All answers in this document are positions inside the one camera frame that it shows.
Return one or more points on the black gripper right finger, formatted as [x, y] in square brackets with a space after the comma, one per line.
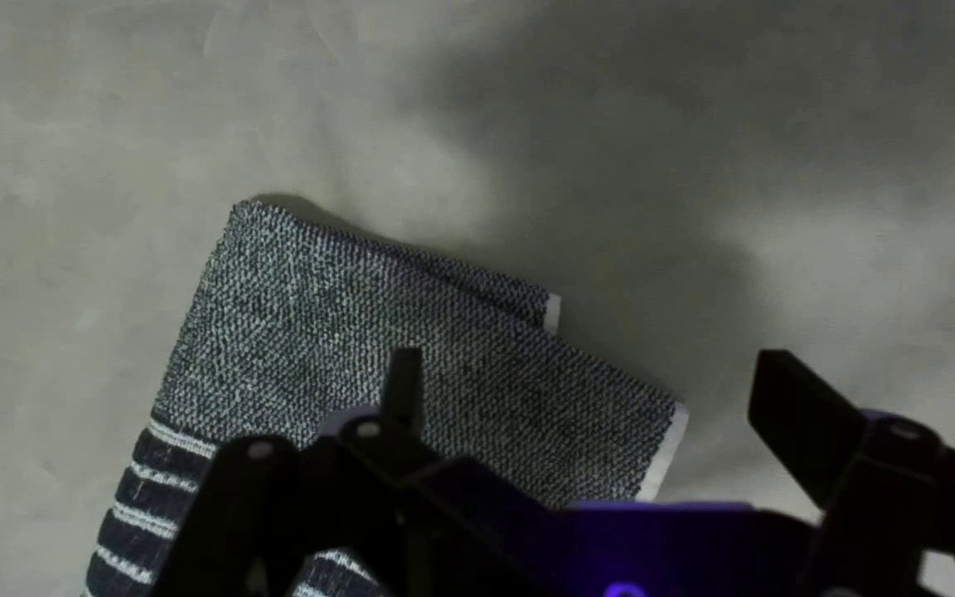
[803, 424]

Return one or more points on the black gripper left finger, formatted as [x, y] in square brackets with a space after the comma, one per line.
[407, 391]

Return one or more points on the dark blue striped towel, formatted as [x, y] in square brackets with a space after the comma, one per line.
[314, 333]

